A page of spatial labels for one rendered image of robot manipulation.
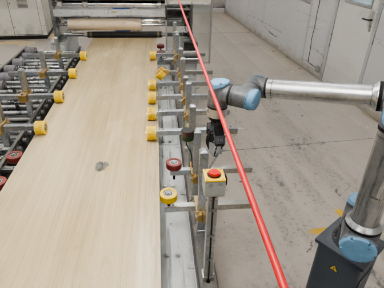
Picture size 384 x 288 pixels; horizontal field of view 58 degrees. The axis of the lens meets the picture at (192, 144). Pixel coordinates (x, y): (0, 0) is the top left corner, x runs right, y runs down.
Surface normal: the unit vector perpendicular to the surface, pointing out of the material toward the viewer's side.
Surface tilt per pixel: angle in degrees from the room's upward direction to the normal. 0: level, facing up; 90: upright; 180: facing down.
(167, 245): 0
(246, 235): 0
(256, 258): 0
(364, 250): 95
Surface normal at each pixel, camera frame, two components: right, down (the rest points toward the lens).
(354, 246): -0.44, 0.53
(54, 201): 0.02, -0.86
